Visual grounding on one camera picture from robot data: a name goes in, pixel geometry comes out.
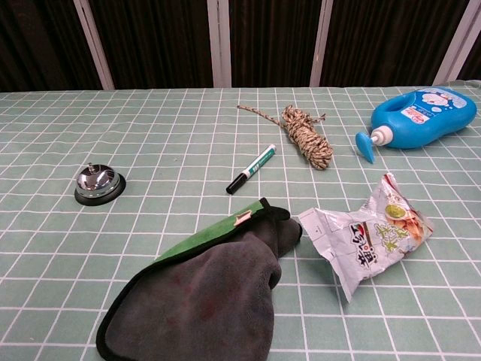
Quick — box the green checked tablecloth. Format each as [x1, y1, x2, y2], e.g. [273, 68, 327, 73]
[0, 79, 481, 361]

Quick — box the grey green cleaning cloth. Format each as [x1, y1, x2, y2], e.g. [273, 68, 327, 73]
[95, 197, 304, 361]

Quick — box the white frame post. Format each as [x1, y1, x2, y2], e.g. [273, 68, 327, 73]
[310, 0, 334, 87]
[73, 0, 115, 91]
[207, 0, 232, 89]
[435, 0, 481, 85]

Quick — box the blue pump lotion bottle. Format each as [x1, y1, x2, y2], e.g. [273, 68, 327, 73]
[355, 86, 477, 165]

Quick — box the coiled beige speckled rope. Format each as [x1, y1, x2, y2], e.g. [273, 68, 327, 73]
[237, 104, 334, 171]

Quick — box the green white marker pen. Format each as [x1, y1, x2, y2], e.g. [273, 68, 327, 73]
[225, 144, 277, 195]

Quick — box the silver desk bell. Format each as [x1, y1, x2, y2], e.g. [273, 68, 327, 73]
[74, 162, 127, 207]

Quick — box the silver snack bag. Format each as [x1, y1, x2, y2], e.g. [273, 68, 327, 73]
[298, 173, 436, 303]

